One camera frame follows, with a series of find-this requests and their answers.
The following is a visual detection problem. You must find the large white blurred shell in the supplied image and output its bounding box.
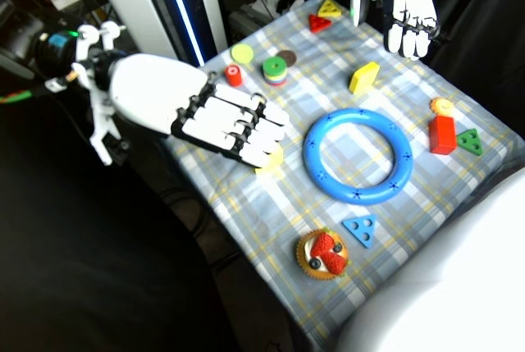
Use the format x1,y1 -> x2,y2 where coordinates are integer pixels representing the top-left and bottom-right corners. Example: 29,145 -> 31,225
334,162 -> 525,352

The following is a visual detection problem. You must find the green triangle block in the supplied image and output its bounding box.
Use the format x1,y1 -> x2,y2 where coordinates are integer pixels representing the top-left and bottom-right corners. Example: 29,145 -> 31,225
455,127 -> 485,158

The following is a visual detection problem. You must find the grey power strip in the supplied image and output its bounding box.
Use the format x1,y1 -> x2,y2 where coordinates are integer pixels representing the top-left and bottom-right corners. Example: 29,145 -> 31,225
229,0 -> 288,35

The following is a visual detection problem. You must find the yellow triangle block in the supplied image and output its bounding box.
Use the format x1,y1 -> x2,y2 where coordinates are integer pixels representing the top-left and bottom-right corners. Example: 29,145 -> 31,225
317,0 -> 344,19

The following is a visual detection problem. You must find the yellow-green flat disc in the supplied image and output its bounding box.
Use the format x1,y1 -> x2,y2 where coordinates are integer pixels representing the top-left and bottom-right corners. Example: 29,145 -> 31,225
230,43 -> 255,66

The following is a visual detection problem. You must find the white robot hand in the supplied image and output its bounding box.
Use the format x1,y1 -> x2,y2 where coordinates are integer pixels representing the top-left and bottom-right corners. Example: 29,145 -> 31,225
108,53 -> 291,173
349,0 -> 442,62

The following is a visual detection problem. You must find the blue triangle block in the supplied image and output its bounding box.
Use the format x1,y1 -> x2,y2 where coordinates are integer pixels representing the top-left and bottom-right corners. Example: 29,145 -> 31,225
341,214 -> 377,249

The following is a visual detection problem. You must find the red triangle block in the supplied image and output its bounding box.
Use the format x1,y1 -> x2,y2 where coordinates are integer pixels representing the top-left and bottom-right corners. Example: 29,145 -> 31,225
308,13 -> 333,34

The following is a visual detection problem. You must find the white column with blue light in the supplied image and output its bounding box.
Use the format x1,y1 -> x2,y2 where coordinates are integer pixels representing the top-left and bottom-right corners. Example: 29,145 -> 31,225
84,0 -> 229,68

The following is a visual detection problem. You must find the brown flat disc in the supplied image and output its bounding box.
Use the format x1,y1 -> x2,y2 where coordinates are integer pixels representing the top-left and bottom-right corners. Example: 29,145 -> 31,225
276,49 -> 298,68

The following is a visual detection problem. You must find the blue plaid table cloth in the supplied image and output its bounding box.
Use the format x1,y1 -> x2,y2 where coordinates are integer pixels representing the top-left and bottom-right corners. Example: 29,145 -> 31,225
166,0 -> 516,349

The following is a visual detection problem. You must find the red rectangular block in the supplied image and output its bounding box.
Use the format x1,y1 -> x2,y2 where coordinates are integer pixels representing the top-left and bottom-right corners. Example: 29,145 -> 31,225
428,115 -> 458,156

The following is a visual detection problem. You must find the toy strawberry fruit tart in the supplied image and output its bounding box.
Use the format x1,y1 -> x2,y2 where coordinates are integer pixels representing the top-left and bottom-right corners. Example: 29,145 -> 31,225
295,227 -> 349,281

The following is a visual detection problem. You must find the small red cylinder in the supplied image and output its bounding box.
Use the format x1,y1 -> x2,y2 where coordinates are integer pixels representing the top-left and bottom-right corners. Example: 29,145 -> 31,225
223,63 -> 244,88

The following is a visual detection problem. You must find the black curtain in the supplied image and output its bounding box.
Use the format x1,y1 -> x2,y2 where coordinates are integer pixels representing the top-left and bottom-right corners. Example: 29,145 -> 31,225
426,0 -> 525,138

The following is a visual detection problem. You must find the blue plastic ring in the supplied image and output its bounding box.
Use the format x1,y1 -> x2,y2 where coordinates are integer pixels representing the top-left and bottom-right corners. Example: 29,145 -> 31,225
302,107 -> 414,207

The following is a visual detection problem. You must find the stack of coloured rings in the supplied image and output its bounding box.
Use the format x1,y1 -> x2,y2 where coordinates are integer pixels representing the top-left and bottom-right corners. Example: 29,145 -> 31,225
262,56 -> 288,87

